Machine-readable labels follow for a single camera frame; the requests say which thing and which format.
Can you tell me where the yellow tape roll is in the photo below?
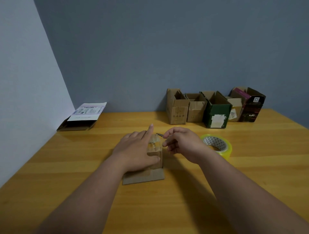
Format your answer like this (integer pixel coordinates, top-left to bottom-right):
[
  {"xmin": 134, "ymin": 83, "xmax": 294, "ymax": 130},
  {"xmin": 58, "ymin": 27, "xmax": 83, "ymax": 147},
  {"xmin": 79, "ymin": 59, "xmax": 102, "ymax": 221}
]
[{"xmin": 200, "ymin": 134, "xmax": 233, "ymax": 160}]

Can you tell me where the small brown cardboard box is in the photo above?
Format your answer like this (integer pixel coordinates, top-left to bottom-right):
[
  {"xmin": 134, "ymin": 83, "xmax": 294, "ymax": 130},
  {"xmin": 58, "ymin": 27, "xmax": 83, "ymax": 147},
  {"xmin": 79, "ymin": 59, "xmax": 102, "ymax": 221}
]
[{"xmin": 226, "ymin": 96, "xmax": 243, "ymax": 122}]

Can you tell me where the person's left forearm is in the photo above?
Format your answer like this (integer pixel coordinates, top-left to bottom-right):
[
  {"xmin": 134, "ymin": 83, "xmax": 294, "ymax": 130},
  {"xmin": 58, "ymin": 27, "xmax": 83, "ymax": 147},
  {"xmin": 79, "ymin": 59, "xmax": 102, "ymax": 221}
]
[{"xmin": 35, "ymin": 154, "xmax": 127, "ymax": 234}]

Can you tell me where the plain brown carton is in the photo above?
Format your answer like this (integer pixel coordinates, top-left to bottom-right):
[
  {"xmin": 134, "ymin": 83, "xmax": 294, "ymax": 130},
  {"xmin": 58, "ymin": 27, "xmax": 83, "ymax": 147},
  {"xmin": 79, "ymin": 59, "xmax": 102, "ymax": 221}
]
[{"xmin": 166, "ymin": 88, "xmax": 190, "ymax": 125}]

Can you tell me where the person's left hand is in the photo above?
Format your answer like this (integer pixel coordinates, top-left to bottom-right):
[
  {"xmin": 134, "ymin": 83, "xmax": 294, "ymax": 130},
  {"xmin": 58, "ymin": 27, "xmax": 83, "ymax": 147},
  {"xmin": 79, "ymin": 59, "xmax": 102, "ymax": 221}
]
[{"xmin": 111, "ymin": 123, "xmax": 161, "ymax": 173}]

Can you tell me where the person's right hand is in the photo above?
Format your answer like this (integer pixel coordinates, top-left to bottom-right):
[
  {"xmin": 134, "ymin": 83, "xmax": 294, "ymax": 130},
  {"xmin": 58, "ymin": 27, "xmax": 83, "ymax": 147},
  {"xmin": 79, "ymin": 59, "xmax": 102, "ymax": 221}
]
[{"xmin": 162, "ymin": 127, "xmax": 210, "ymax": 165}]

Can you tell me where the person's right forearm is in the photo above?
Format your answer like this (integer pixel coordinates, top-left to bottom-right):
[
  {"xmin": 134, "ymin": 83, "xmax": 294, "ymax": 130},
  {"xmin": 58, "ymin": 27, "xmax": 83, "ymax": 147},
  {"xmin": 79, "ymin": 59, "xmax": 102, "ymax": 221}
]
[{"xmin": 198, "ymin": 150, "xmax": 309, "ymax": 234}]

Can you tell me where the brown carton with label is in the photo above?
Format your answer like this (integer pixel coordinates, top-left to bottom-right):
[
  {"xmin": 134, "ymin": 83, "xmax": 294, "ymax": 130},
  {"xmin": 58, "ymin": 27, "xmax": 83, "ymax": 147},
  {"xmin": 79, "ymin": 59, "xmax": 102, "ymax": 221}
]
[{"xmin": 184, "ymin": 93, "xmax": 208, "ymax": 123}]

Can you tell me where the black box white label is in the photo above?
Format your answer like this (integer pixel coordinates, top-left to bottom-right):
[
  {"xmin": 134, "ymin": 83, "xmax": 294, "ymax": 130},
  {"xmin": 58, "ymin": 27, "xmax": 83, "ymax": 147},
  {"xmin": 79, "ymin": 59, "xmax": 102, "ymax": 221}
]
[{"xmin": 57, "ymin": 102, "xmax": 108, "ymax": 132}]

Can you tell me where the pink and black carton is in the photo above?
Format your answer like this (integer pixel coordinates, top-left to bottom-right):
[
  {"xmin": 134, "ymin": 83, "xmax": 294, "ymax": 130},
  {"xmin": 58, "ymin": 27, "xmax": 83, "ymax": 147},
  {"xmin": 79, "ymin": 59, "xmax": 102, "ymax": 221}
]
[{"xmin": 229, "ymin": 87, "xmax": 267, "ymax": 123}]

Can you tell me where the green box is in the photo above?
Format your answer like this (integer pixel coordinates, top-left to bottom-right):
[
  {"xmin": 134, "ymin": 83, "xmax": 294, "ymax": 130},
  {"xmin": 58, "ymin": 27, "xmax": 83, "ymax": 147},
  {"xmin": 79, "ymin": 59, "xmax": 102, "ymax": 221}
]
[{"xmin": 200, "ymin": 91, "xmax": 233, "ymax": 129}]

